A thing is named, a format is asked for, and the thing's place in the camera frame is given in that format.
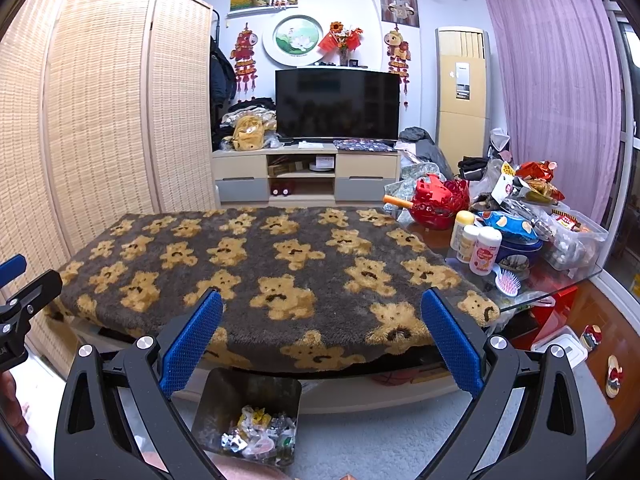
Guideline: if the white bottle cream label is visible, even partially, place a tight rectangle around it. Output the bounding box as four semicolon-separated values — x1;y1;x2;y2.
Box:
457;224;480;263

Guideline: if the sunflower bouquet vase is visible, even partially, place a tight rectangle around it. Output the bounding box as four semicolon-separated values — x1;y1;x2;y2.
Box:
318;21;363;66

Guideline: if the purple curtain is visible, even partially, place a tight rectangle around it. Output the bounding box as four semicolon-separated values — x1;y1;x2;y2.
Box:
486;0;622;221

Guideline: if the grey bear pattern blanket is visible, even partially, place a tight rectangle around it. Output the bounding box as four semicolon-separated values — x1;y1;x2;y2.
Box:
54;207;500;373

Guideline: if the black flat television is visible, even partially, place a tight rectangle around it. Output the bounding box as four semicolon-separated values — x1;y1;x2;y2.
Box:
274;67;400;141

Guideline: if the blue cookie tin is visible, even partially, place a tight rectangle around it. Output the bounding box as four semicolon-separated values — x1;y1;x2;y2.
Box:
477;211;544;272

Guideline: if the red hanging doll ornament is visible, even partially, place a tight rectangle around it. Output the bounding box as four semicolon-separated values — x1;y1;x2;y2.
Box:
230;24;258;94

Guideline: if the person's left hand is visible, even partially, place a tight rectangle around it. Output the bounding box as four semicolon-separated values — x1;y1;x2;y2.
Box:
0;370;28;437

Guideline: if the white bottle yellow cap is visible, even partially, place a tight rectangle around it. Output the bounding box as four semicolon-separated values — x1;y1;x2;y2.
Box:
449;210;475;252

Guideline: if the black trash bin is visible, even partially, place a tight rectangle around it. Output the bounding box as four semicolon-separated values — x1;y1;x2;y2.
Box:
192;368;302;468

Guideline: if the orange hanging doll ornament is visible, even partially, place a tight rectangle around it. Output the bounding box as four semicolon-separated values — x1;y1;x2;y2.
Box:
384;26;411;93

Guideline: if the beige tv cabinet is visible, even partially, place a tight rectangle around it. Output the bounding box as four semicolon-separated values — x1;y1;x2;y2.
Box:
213;143;400;207

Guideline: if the red box under table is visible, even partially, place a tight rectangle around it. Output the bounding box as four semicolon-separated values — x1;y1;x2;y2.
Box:
529;285;578;342

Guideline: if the pink hair brush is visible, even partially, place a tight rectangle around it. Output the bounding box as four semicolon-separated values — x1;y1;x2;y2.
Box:
492;264;521;298

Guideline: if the brown poster wall hanging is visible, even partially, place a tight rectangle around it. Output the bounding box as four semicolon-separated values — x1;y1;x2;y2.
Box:
380;0;420;27

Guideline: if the woven bamboo folding screen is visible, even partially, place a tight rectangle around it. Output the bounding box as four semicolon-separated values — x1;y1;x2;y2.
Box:
1;0;215;374

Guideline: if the round lotus wall plate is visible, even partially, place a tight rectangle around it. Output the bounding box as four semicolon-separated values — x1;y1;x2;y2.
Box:
262;12;326;68

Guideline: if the clear plastic storage box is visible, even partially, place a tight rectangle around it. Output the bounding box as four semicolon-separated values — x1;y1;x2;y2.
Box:
544;209;608;271

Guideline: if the red slipper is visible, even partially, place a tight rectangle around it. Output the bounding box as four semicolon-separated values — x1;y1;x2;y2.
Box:
605;354;625;399

